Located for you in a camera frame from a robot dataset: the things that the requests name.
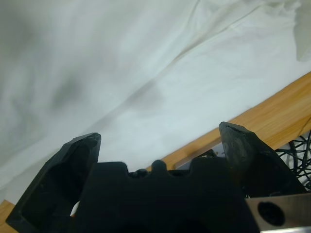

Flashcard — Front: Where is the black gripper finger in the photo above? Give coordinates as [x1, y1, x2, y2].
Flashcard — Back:
[6, 133, 102, 233]
[218, 121, 307, 197]

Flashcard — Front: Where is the white t-shirt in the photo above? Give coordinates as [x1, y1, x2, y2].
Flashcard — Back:
[0, 0, 311, 192]

